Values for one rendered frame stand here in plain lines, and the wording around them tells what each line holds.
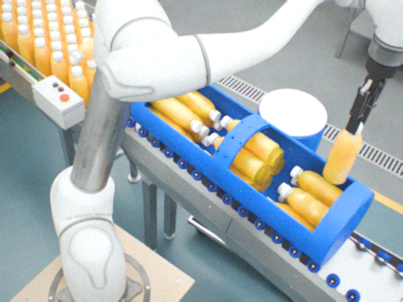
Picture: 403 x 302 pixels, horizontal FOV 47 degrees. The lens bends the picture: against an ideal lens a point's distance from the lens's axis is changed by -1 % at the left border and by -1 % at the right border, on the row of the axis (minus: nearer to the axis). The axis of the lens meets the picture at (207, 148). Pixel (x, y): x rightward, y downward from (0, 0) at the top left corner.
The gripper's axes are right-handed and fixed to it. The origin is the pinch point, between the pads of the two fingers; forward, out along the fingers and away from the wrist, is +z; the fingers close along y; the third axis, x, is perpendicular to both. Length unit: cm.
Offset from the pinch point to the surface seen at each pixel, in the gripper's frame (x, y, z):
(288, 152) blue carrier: 21.4, 11.8, 39.8
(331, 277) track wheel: -16, -12, 51
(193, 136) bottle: 55, -2, 48
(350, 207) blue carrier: -9.8, -5.4, 25.1
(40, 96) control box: 105, -36, 41
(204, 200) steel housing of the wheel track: 37, -14, 60
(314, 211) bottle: -1.5, -8.7, 32.7
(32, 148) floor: 181, -13, 149
